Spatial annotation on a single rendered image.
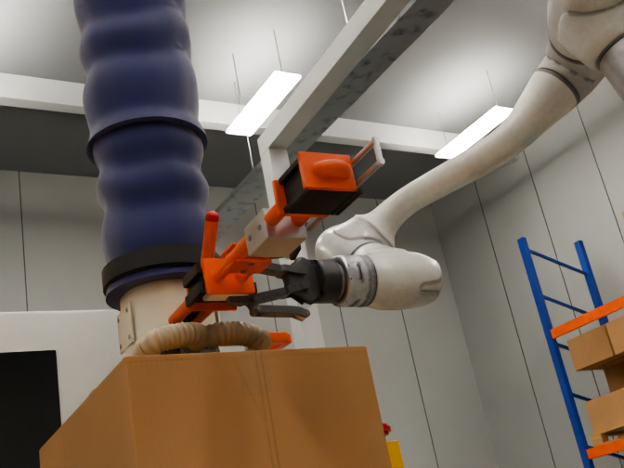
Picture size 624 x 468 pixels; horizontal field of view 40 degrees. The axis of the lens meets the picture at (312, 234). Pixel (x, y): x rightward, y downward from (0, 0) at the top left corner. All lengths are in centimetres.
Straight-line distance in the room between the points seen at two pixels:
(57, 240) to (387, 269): 987
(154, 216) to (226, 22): 767
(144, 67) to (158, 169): 22
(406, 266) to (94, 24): 81
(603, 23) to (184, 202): 79
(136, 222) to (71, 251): 963
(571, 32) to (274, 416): 78
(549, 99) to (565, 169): 1076
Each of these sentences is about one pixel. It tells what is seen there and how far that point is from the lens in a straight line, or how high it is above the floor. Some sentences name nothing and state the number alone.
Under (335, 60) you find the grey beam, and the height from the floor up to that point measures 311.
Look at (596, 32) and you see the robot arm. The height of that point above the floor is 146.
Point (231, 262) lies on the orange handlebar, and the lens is 128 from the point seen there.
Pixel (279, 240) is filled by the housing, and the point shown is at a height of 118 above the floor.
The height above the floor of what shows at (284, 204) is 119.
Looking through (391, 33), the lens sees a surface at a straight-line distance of 697.
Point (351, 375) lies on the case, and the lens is 139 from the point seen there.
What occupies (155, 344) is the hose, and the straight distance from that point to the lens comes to 140.
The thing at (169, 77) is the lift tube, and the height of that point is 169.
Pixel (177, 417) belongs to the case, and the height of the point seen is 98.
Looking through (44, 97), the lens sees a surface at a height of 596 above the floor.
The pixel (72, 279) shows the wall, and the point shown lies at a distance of 1109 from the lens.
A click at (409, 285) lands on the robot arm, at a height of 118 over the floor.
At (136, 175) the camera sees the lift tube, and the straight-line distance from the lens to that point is 164.
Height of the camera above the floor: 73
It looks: 22 degrees up
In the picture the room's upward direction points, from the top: 11 degrees counter-clockwise
